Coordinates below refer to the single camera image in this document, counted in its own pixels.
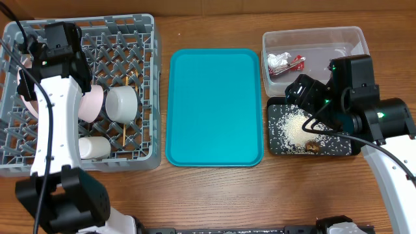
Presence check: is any black tray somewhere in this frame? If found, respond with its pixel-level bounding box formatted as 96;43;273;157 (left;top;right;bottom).
266;96;362;156

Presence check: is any white tissue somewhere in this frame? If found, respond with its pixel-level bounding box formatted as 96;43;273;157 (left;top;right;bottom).
267;52;291;69

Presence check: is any small white plate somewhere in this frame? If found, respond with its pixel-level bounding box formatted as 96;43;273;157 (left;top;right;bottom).
78;85;103;123

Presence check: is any white paper cup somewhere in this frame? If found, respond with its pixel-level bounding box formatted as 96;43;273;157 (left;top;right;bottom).
79;136;111;160

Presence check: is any grey dishwasher rack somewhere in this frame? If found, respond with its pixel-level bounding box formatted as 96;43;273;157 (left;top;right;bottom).
1;14;161;177

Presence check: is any teal plastic tray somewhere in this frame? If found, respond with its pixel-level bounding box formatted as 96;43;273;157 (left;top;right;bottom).
165;49;264;167

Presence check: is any grey bowl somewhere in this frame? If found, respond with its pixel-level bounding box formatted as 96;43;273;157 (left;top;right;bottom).
105;86;138;124

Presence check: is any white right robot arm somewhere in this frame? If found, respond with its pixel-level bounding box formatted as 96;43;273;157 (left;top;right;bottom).
285;55;415;233

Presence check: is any red snack wrapper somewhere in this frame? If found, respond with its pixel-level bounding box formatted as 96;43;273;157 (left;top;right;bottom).
268;55;306;75

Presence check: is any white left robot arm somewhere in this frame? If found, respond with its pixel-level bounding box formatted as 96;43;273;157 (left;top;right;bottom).
2;21;145;233

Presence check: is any large white plate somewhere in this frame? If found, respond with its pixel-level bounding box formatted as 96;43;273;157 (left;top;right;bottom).
20;56;38;118

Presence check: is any clear plastic bin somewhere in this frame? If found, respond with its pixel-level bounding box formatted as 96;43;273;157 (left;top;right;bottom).
261;27;370;98

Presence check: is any wooden chopstick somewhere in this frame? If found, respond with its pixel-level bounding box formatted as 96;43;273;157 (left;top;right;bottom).
122;76;129;148
134;71;140;93

